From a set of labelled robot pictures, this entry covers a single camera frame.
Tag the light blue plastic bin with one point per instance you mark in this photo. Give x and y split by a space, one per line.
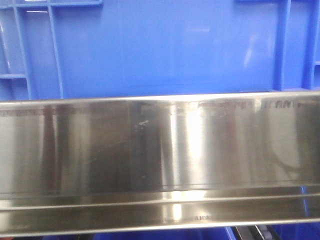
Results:
60 49

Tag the dark blue bin lower middle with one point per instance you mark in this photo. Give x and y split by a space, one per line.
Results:
215 233

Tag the dark blue bin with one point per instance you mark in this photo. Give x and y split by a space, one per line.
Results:
215 233
298 231

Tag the white roller track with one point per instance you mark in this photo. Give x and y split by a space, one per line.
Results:
255 232

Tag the dark blue bin lower right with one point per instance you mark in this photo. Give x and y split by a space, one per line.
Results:
298 231

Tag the stainless steel shelf rail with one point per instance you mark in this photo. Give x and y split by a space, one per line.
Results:
90 165

